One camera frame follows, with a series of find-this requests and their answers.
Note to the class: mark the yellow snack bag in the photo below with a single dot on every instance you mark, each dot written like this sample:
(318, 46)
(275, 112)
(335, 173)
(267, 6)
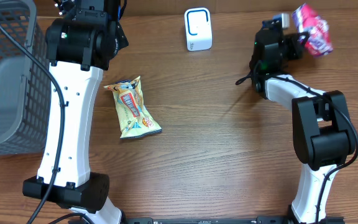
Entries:
(135, 121)

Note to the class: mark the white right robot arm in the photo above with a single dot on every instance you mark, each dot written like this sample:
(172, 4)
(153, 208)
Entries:
(323, 135)

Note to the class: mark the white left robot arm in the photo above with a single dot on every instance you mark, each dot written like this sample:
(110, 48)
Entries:
(80, 46)

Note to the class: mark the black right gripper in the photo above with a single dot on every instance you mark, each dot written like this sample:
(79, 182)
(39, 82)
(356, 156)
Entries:
(294, 48)

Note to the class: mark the red purple pad pack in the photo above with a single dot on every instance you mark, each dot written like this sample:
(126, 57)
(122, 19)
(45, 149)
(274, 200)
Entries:
(307, 19)

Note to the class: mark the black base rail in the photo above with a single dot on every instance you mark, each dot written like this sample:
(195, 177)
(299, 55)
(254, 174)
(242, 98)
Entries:
(258, 220)

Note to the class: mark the white barcode scanner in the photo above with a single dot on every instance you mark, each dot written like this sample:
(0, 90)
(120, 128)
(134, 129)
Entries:
(198, 29)

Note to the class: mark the dark grey plastic basket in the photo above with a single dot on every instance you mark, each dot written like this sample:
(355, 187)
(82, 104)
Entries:
(25, 90)

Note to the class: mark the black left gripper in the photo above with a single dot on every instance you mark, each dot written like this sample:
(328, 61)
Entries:
(123, 37)

